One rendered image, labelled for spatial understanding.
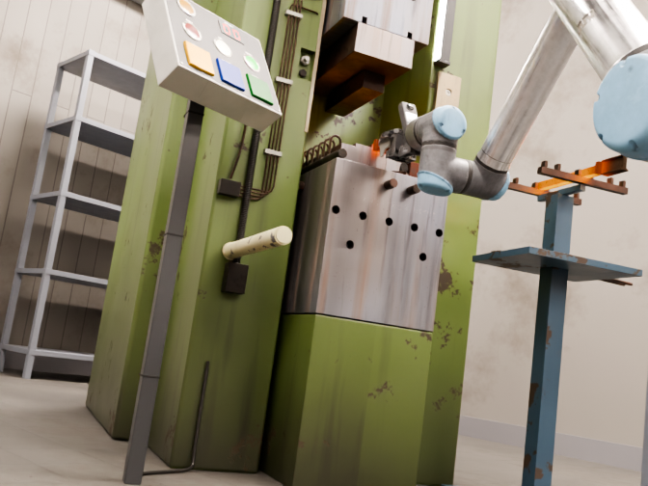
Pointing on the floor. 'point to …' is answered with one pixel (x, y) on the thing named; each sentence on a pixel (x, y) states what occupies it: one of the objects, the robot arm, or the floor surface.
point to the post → (147, 391)
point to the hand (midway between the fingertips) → (384, 144)
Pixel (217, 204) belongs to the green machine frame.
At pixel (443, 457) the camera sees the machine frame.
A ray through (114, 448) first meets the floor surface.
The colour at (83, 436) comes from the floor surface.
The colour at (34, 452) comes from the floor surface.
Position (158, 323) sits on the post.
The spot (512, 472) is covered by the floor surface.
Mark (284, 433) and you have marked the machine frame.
